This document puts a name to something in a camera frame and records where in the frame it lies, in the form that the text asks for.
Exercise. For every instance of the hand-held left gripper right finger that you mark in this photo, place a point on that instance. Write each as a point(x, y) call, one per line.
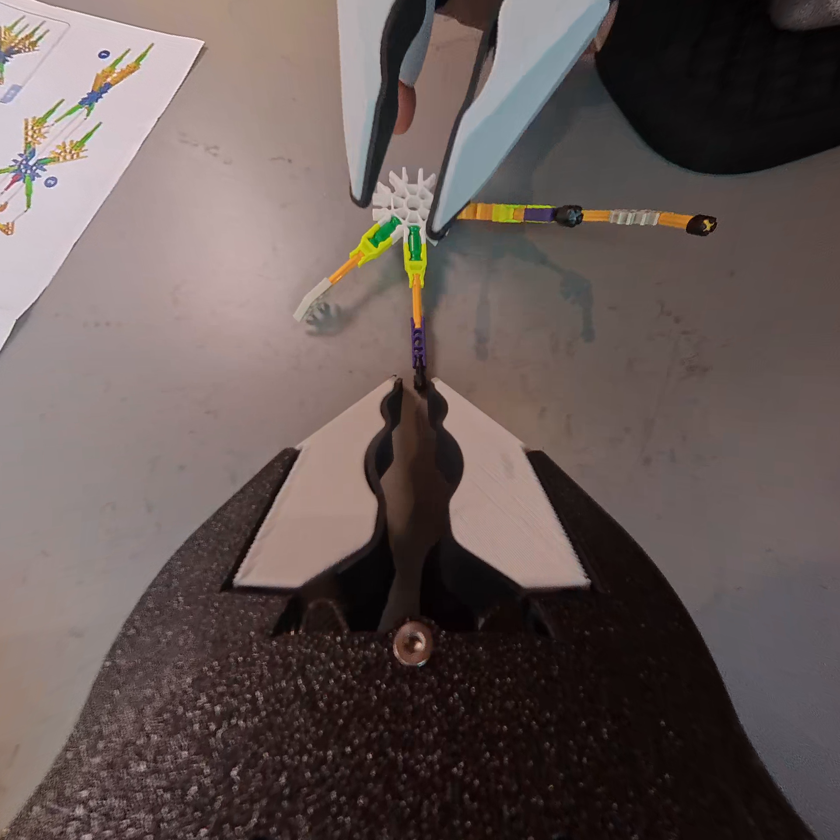
point(518, 525)

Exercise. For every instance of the toy construction model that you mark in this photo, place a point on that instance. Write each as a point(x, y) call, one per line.
point(410, 200)

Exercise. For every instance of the grey desk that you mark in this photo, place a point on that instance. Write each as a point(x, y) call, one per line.
point(197, 426)

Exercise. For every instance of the person's right hand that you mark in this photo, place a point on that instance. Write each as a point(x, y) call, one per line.
point(405, 108)

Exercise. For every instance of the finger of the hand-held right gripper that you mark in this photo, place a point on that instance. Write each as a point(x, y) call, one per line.
point(364, 98)
point(518, 85)

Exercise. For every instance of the black padded cushion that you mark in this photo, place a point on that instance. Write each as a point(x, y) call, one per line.
point(722, 85)

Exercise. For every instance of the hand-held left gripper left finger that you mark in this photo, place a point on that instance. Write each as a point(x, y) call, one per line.
point(308, 525)

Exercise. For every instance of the toy instruction sheet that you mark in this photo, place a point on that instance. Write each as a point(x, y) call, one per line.
point(59, 210)

